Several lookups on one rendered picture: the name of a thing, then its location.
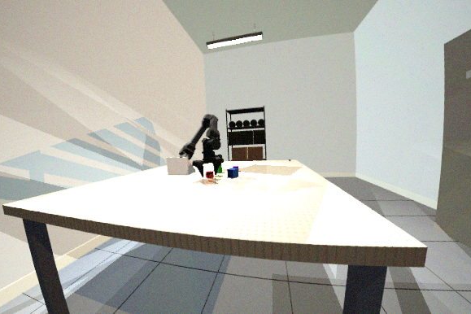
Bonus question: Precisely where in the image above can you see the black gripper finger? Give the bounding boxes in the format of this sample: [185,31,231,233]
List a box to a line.
[195,166,204,178]
[213,164,221,175]

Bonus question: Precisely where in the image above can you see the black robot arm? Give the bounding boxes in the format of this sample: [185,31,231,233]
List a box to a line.
[179,114,222,164]

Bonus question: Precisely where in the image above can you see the blue block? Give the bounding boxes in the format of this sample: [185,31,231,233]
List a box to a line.
[227,168,238,178]

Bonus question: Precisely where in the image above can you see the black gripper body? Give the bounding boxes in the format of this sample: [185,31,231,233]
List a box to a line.
[192,150,224,167]

